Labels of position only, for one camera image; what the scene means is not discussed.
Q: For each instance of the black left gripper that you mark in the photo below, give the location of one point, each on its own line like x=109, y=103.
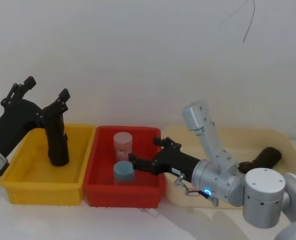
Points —
x=15, y=117

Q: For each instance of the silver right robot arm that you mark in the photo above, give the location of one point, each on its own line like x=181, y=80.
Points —
x=238, y=175

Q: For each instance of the dark brown bottle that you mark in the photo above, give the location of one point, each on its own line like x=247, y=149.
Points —
x=56, y=145
x=266, y=156

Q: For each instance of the yellow plastic bin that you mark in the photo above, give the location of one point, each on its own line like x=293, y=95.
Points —
x=35, y=175

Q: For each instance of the clear jar pink lid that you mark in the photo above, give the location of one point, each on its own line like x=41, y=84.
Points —
x=123, y=145

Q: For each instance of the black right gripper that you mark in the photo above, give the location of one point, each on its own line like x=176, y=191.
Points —
x=178, y=161

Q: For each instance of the clear jar blue lid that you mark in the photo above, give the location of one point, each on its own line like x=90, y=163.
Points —
x=123, y=172

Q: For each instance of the cream plastic tray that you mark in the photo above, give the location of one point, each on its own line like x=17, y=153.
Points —
x=238, y=140

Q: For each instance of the red plastic bin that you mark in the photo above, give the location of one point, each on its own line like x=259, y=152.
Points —
x=100, y=185

